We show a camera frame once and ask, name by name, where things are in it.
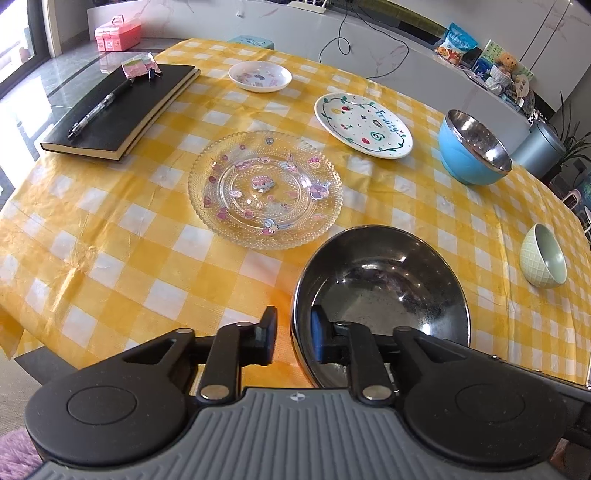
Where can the purple fluffy rug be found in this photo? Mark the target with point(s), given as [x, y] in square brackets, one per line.
[14, 454]

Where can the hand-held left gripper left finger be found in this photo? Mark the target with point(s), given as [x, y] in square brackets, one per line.
[269, 339]

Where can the pink storage box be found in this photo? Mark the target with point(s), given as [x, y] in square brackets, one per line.
[117, 34]

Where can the brown teddy bear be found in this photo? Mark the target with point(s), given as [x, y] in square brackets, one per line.
[505, 62]

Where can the black pen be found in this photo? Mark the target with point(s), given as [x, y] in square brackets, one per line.
[99, 108]

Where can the green potted plant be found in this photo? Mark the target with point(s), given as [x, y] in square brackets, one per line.
[570, 131]

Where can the pink sticky notes packet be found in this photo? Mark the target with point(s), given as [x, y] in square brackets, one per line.
[134, 64]

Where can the blue steel bowl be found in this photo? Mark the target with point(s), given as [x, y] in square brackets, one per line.
[455, 152]

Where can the pale green ceramic bowl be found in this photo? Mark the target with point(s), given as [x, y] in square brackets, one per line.
[531, 263]

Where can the yellow checked tablecloth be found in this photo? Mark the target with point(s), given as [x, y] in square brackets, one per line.
[138, 277]

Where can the blue snack bag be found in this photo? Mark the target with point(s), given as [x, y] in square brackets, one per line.
[455, 44]

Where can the stainless steel bowl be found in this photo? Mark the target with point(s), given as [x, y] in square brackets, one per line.
[392, 286]

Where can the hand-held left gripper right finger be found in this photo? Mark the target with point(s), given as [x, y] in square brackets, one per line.
[318, 337]

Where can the green picture card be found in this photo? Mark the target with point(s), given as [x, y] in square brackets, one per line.
[491, 50]

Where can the black binder clips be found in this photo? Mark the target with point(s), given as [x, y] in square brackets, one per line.
[153, 73]

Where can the clear patterned glass plate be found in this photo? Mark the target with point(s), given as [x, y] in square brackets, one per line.
[240, 217]

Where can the small white dish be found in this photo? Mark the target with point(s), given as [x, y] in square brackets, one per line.
[261, 74]

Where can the white fruit print plate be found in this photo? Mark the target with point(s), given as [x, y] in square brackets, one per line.
[351, 115]

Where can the grey trash can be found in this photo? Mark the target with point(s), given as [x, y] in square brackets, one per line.
[540, 147]

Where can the black notebook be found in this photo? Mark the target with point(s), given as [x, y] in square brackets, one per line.
[129, 110]

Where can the white router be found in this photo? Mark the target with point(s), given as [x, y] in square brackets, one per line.
[307, 3]

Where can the teal plastic stool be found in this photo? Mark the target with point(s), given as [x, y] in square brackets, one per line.
[251, 41]

